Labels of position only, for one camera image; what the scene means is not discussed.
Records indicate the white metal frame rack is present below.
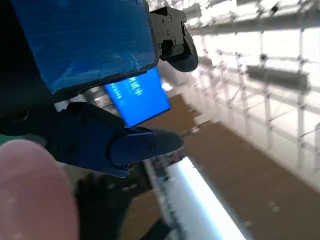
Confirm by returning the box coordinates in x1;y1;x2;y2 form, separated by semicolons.
184;0;320;176

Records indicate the pink bowl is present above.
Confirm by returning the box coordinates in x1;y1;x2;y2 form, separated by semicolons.
0;139;80;240

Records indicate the black knitted gloved right hand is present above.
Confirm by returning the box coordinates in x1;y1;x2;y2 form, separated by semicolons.
74;172;173;240

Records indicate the grey metal beam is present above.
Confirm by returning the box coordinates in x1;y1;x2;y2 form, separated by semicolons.
246;64;311;91

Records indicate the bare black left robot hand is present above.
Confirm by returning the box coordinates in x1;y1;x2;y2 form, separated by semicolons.
0;0;199;179

